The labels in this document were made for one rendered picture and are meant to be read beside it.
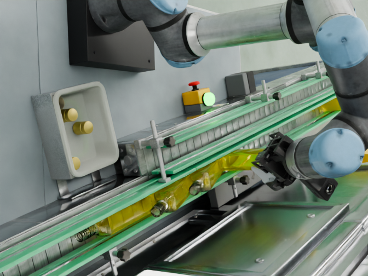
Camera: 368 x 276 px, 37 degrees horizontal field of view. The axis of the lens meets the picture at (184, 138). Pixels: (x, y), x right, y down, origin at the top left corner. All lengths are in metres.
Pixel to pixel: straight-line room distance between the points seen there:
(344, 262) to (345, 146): 0.47
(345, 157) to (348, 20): 0.21
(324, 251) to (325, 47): 0.59
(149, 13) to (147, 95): 0.39
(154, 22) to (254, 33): 0.26
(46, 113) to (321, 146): 0.76
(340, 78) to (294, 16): 0.42
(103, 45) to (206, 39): 0.29
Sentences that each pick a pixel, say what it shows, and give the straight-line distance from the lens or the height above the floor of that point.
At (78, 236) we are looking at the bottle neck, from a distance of 1.34.
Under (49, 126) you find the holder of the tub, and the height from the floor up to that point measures 0.79.
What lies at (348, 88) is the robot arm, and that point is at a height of 1.58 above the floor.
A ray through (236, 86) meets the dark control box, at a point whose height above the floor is 0.80.
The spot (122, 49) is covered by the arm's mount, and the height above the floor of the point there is 0.82.
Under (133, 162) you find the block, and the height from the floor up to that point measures 0.87.
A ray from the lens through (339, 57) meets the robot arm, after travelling 0.86.
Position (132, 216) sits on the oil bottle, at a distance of 1.41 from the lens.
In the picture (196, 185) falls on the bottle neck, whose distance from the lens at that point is 1.49.
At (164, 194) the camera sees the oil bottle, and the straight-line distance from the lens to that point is 1.43.
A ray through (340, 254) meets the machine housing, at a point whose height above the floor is 1.39.
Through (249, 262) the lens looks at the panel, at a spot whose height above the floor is 1.23.
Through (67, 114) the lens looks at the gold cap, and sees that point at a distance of 1.43.
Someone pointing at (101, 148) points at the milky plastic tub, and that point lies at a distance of 1.53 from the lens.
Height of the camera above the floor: 1.91
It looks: 38 degrees down
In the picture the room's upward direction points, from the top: 86 degrees clockwise
